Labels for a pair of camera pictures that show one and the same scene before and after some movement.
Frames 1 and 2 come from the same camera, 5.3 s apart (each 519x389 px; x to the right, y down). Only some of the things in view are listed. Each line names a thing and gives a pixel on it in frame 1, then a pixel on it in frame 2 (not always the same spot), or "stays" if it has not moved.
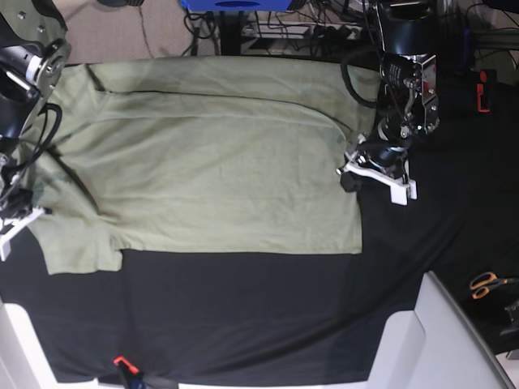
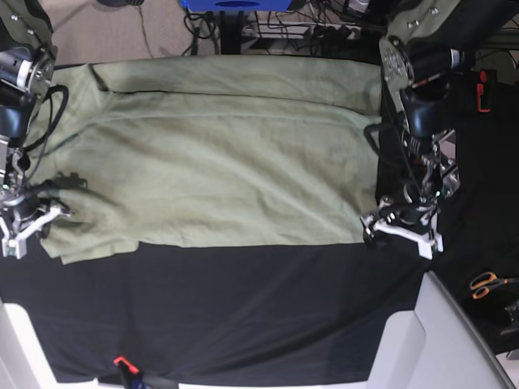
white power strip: (302, 30) stays
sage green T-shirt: (195, 154) stays
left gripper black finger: (349, 183) → (368, 238)
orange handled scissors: (482, 284) stays
